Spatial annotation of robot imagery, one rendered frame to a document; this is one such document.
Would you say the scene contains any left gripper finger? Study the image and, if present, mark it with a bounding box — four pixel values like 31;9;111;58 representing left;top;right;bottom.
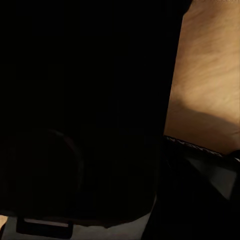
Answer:
156;137;240;240

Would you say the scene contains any digital camera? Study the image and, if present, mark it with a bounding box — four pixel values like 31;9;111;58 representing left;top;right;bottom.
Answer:
0;0;193;240

